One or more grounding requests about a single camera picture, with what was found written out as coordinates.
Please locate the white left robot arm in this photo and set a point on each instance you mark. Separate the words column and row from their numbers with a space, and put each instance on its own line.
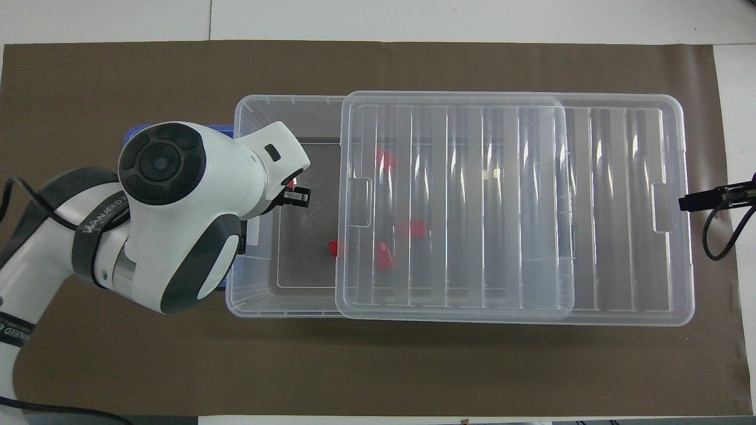
column 177, row 236

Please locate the brown paper table mat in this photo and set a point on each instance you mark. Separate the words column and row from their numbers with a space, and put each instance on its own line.
column 378, row 366

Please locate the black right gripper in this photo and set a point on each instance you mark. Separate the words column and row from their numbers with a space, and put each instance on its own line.
column 737, row 195

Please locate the clear plastic storage box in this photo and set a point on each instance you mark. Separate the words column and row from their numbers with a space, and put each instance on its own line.
column 307, row 236

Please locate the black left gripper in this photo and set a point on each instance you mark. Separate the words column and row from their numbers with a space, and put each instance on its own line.
column 274, row 200

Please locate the clear ribbed plastic box lid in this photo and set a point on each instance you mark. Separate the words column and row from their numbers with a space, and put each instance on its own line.
column 620, row 206

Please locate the blue plastic tray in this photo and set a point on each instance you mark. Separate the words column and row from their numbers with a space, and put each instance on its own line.
column 223, row 130

